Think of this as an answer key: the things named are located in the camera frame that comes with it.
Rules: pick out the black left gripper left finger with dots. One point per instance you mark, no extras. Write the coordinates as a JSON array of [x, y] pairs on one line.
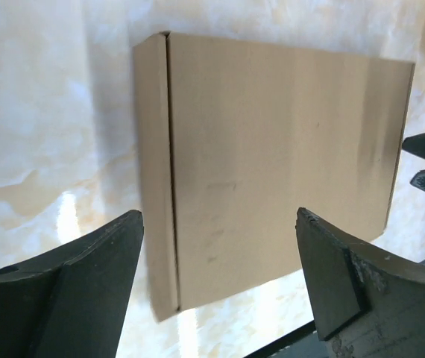
[[71, 301]]

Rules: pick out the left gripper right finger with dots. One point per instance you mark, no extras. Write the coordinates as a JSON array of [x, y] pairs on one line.
[[366, 302]]

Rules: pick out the brown cardboard box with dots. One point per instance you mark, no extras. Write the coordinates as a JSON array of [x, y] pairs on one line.
[[234, 136]]

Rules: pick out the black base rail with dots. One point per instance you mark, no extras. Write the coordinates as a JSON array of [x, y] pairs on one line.
[[300, 343]]

